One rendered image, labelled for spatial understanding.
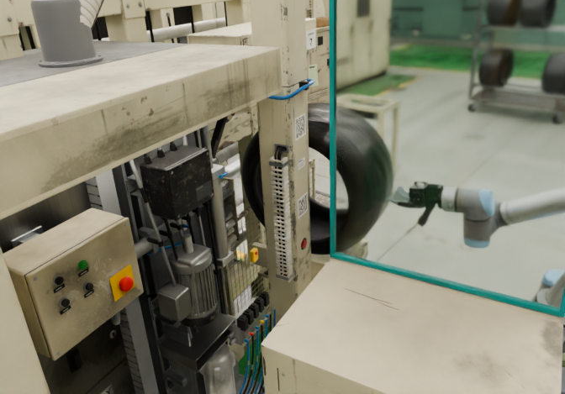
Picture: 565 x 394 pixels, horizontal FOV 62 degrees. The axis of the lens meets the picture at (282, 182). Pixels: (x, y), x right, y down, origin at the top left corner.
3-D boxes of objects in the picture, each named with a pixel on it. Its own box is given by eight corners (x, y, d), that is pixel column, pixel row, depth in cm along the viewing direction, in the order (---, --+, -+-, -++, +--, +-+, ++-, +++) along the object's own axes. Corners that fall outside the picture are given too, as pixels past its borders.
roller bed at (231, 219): (213, 263, 193) (204, 197, 180) (184, 254, 199) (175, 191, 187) (240, 239, 208) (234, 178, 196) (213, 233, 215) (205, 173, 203)
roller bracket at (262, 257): (339, 289, 181) (339, 268, 177) (251, 264, 200) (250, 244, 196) (342, 284, 184) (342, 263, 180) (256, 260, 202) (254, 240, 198)
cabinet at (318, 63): (301, 126, 652) (298, 33, 601) (269, 120, 687) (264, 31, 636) (337, 111, 715) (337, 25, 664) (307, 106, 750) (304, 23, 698)
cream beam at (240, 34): (245, 78, 167) (242, 36, 161) (190, 74, 179) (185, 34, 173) (319, 51, 215) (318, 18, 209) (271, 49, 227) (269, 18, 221)
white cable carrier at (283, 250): (288, 283, 169) (282, 160, 150) (277, 279, 172) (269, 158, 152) (294, 276, 173) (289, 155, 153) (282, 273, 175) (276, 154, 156)
